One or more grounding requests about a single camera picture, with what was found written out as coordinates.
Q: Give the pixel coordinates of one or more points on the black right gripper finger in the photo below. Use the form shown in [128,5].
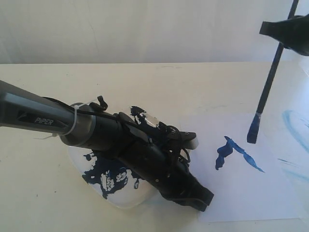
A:
[293,33]

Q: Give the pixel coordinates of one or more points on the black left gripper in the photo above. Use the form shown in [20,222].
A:
[173,183]

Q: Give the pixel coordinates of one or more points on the black paintbrush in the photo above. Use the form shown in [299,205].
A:
[254,127]

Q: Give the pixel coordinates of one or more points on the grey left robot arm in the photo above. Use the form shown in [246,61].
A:
[24,110]

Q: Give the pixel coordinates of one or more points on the white paper sheet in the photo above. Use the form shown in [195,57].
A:
[245,178]

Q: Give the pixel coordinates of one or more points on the white square paint plate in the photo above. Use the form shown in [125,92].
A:
[99,138]

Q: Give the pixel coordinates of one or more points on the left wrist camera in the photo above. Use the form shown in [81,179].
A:
[186,140]

